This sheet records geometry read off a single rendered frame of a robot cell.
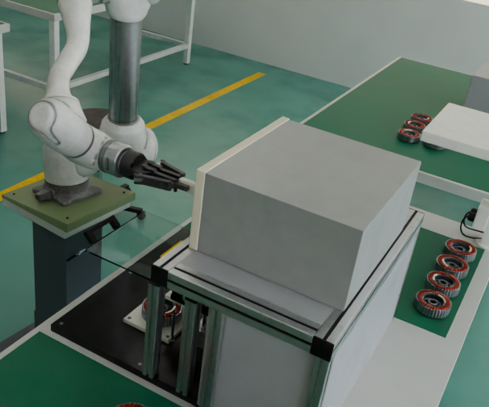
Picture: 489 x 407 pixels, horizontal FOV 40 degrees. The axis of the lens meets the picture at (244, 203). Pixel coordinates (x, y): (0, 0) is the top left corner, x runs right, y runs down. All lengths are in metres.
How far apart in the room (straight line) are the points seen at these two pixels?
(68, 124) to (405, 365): 1.10
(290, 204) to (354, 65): 5.15
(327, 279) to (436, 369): 0.64
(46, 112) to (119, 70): 0.63
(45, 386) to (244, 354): 0.52
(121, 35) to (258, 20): 4.70
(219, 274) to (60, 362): 0.52
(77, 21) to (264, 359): 1.09
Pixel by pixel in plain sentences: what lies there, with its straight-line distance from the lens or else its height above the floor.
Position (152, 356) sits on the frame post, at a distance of 1.67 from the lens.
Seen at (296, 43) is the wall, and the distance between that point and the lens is 6.66.
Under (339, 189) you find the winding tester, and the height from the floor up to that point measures 1.32.
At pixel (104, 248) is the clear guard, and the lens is 1.63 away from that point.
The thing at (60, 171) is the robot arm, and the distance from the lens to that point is 2.37.
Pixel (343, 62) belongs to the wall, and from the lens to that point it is 6.51.
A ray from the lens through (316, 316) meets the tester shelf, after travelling 1.41.
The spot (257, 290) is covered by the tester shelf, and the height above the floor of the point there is 1.11.
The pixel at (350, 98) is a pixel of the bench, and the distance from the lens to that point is 3.85.
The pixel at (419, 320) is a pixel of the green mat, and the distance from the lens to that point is 2.12.
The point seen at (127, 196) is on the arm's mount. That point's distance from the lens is 2.44.
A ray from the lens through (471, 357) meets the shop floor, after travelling 3.33.
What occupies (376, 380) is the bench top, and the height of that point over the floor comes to 0.75.
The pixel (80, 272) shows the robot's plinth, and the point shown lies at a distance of 2.58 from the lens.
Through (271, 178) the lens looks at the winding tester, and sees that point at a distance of 1.46.
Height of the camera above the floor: 1.96
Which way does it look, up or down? 29 degrees down
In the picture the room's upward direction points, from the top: 8 degrees clockwise
